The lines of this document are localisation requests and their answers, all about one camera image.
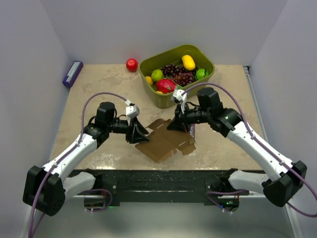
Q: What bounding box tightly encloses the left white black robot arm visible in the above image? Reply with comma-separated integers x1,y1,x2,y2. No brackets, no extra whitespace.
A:
22,102,149,216

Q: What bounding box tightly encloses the green lime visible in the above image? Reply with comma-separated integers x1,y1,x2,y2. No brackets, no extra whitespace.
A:
151,69,164,83

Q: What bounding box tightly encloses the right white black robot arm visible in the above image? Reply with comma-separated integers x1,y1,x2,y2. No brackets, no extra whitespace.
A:
167,87,307,207

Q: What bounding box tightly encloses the yellow mango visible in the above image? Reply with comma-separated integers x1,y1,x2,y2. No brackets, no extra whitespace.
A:
181,55,196,71

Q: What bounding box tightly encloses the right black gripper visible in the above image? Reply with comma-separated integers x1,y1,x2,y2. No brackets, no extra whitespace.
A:
167,101,211,133

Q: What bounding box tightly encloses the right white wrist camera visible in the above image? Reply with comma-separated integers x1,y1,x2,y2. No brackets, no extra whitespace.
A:
171,89,187,104

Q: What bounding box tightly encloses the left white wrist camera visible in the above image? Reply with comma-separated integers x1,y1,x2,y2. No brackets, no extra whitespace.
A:
125,105,140,119

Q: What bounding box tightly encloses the dark purple grape bunch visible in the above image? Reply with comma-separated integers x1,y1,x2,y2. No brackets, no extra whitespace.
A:
161,64,196,87

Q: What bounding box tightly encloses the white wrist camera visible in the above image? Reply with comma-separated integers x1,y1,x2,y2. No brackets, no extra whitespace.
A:
125,105,140,119
171,89,187,104

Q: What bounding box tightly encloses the red apple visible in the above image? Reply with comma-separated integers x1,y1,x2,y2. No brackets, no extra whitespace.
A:
126,58,138,72

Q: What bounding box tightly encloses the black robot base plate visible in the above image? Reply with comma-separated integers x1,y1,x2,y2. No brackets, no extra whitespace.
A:
80,170,240,211

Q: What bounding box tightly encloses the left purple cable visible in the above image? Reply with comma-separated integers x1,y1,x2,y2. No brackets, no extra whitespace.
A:
27,92,132,238

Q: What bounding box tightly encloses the red dragon fruit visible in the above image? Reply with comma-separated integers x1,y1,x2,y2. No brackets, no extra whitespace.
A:
156,78,177,94

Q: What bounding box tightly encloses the purple candy bar wrapper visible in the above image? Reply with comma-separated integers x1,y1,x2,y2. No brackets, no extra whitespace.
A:
189,124,195,139

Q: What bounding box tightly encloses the small orange fruit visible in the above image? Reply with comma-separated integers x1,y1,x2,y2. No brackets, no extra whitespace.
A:
145,76,153,86

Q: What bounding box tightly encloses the brown cardboard paper box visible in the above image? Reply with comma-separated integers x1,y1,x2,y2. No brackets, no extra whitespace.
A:
135,119,196,163

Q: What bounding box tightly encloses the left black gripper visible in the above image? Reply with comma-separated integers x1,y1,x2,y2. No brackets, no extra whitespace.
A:
107,117,149,144

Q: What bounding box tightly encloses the small green watermelon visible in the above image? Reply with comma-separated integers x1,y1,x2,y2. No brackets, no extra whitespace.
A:
194,68,210,80

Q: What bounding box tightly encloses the purple white rectangular box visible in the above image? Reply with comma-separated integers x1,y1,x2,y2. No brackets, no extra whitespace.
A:
62,60,84,88

